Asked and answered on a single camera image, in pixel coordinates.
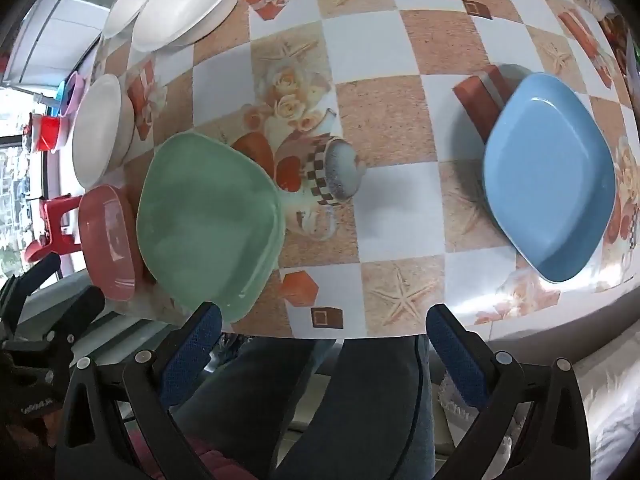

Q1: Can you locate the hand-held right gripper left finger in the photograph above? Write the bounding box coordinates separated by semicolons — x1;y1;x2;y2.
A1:
55;301;224;480

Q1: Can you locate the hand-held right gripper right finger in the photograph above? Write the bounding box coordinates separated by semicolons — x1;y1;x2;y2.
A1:
425;303;594;480

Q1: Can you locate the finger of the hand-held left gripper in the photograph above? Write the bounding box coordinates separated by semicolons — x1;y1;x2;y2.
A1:
0;252;62;311
15;286;107;356

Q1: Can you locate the white deep bowl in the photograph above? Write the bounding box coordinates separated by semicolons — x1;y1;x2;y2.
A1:
71;73;136;190

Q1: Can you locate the red plastic stool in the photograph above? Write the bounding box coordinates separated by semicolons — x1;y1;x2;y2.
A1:
22;195;86;263

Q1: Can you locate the pink square plate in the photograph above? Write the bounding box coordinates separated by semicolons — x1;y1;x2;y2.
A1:
77;184;147;302

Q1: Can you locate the person's left leg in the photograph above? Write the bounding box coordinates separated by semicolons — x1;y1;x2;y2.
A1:
172;336;341;480

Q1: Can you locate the green square plate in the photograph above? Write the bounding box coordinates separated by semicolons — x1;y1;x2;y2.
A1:
136;130;287;324

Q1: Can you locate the pink cloth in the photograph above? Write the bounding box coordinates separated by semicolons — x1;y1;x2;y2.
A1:
127;432;261;480

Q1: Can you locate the red plastic bucket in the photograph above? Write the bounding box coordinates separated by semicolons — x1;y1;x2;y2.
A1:
29;114;76;154

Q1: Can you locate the white fluffy blanket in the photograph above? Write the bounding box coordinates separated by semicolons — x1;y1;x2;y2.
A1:
435;320;640;480

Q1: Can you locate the blue square plate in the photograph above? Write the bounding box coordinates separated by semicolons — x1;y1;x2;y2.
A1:
481;72;617;284

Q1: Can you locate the checkered printed tablecloth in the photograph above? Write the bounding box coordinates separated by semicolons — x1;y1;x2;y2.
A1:
75;0;640;341

